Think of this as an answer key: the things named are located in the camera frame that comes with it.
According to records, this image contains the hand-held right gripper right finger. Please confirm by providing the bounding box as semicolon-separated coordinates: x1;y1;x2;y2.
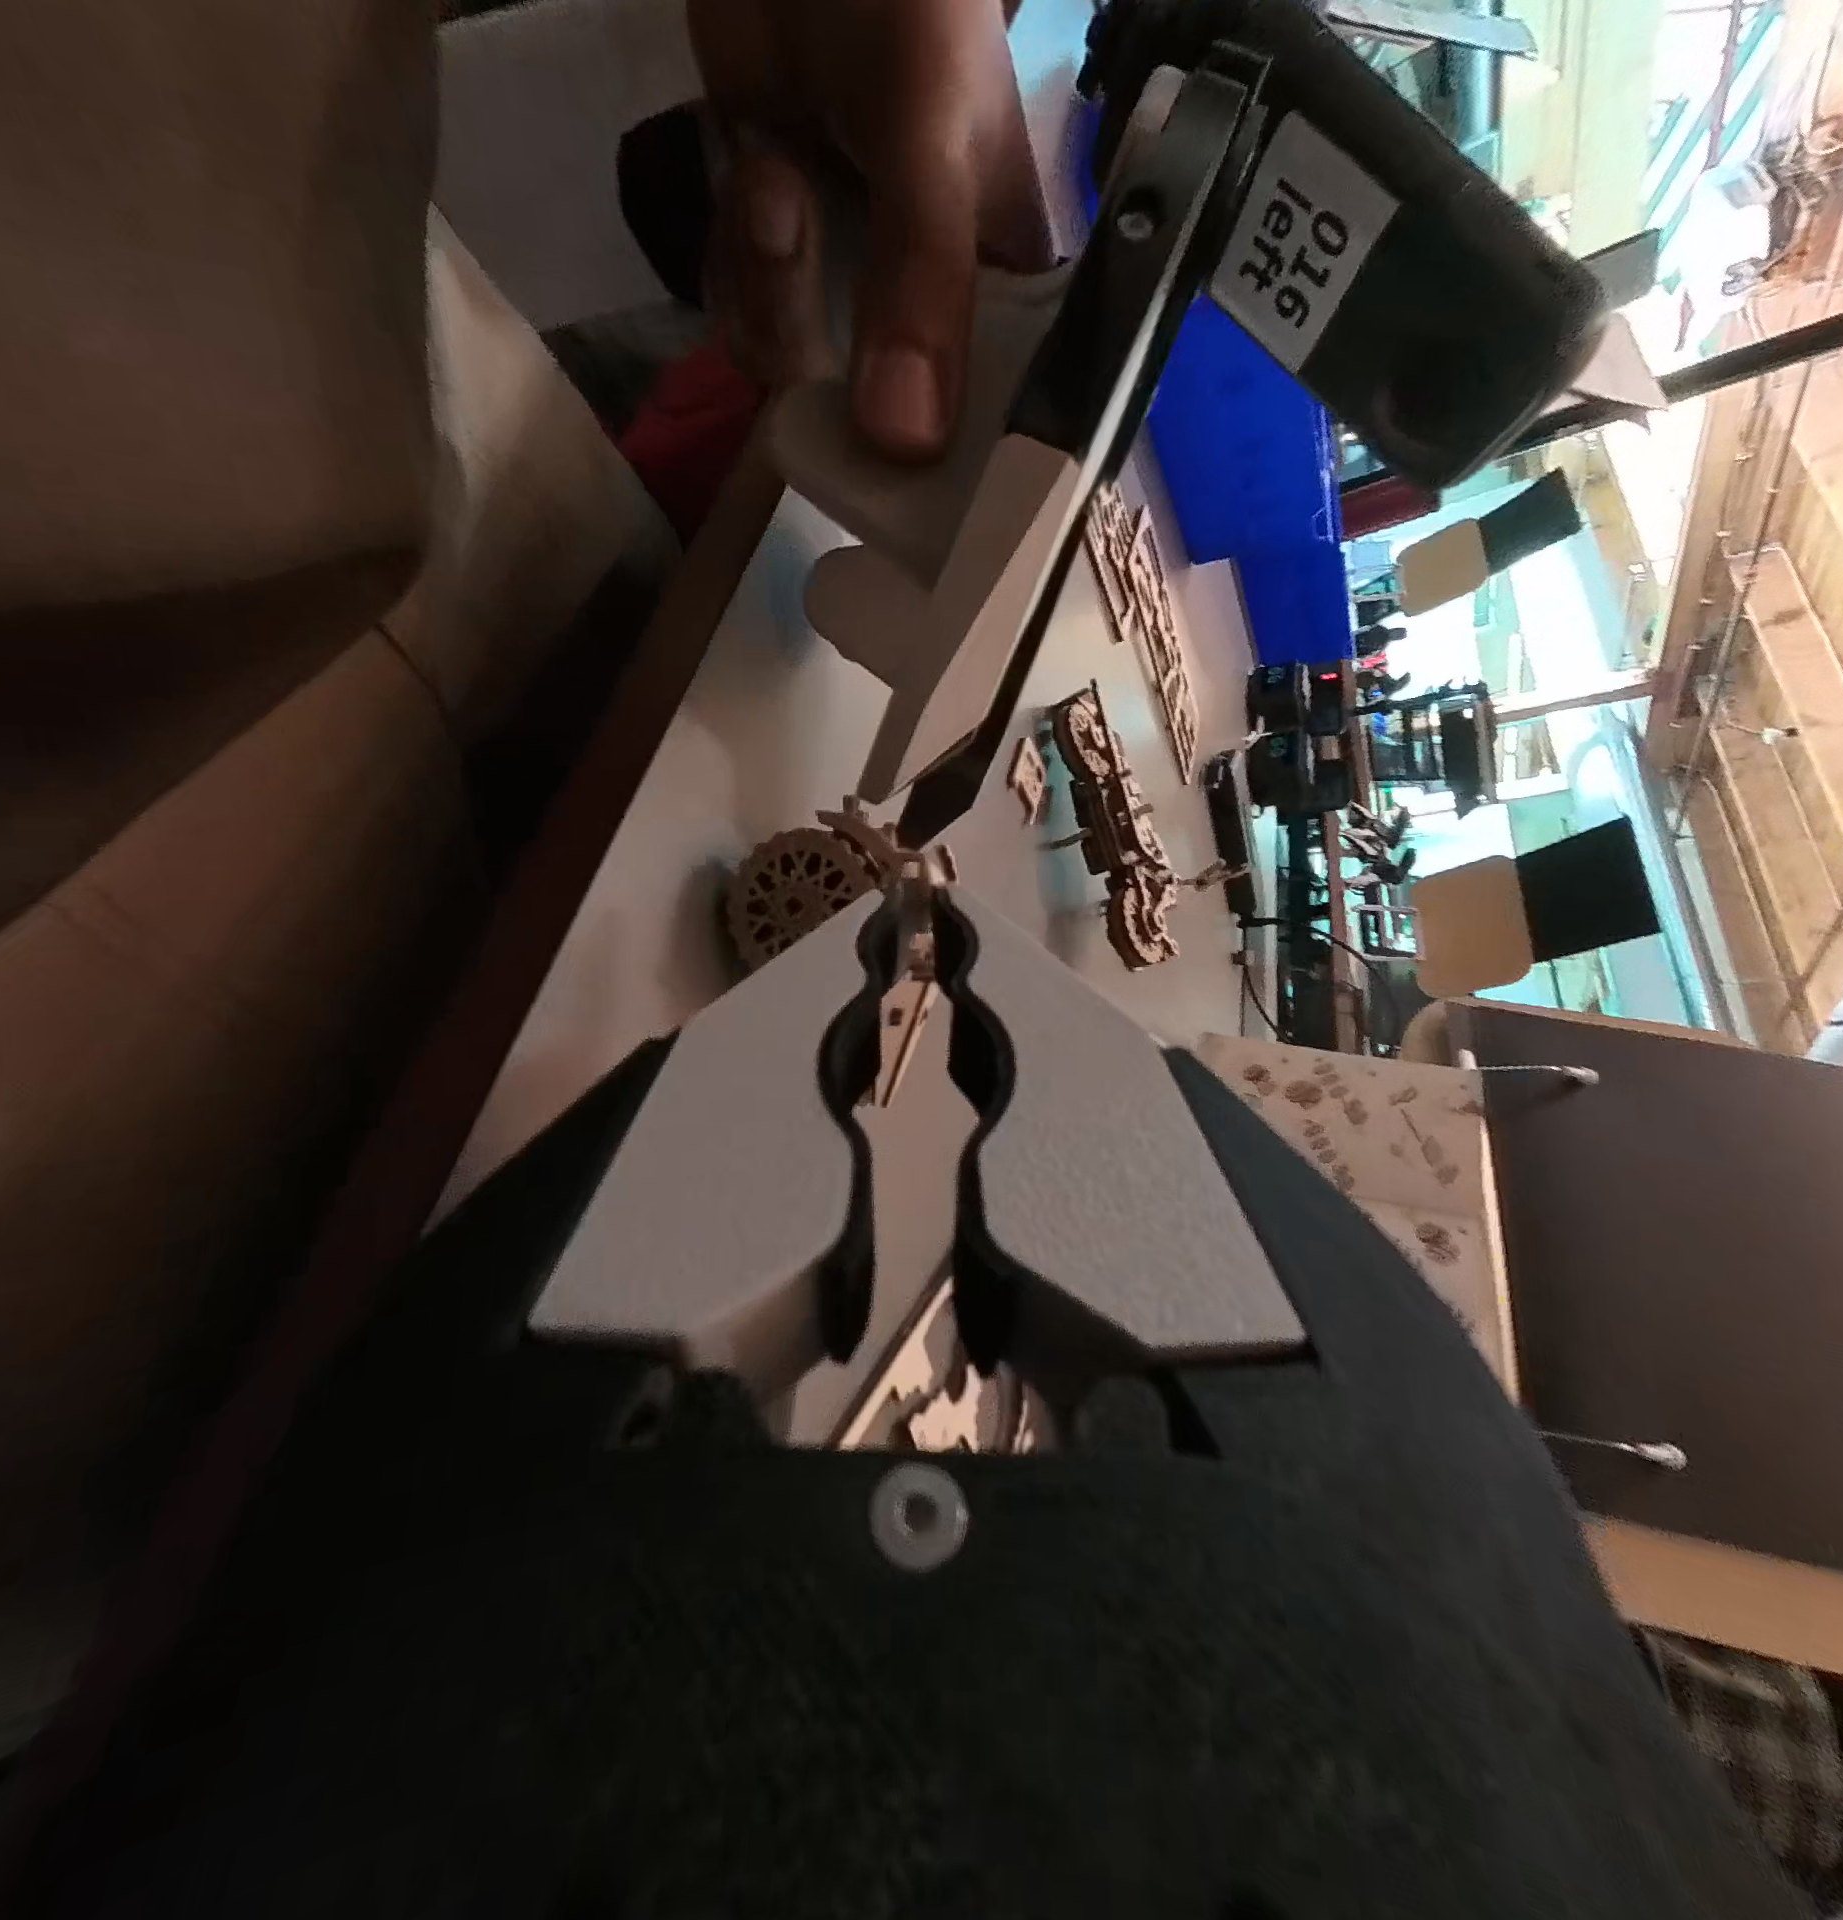
928;885;1307;1413

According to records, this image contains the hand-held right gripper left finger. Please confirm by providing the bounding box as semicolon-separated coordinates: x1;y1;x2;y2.
528;898;905;1443

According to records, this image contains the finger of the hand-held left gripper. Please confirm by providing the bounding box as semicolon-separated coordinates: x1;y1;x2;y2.
867;435;1091;842

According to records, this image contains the paper instruction booklet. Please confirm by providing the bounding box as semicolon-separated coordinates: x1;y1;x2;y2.
1199;1032;1525;1418

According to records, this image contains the small wooden peg piece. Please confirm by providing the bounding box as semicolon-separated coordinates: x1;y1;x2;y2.
819;801;961;1113

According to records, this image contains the grey desk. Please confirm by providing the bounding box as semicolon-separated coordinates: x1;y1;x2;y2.
443;435;1390;1443

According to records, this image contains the person's left hand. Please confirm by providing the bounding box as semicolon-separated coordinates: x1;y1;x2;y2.
693;0;1054;460

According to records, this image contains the wooden cutout sheet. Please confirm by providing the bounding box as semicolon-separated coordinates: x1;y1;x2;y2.
1127;510;1205;784

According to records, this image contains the wooden motorcycle model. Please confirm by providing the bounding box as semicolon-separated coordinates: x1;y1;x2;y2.
1049;682;1181;974

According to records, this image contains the wooden spoked gear wheel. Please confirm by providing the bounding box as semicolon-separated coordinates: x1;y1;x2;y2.
722;827;889;968

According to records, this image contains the black power strip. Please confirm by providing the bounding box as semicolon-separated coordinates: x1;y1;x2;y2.
1203;750;1265;920

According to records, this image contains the black battery charger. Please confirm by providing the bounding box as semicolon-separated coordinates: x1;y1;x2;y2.
1255;727;1350;814
1247;660;1350;738

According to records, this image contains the blue plastic bin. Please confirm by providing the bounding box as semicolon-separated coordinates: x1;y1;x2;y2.
1143;291;1346;569
1238;543;1354;664

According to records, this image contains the cream and black hanging panel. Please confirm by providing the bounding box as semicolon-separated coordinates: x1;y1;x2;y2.
1393;472;1586;617
1412;817;1662;998

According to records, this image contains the person's brown shirt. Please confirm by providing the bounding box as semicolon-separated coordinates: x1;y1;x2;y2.
0;0;684;1788

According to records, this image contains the dark book stand board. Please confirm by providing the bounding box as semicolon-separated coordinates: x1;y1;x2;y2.
1447;996;1843;1683

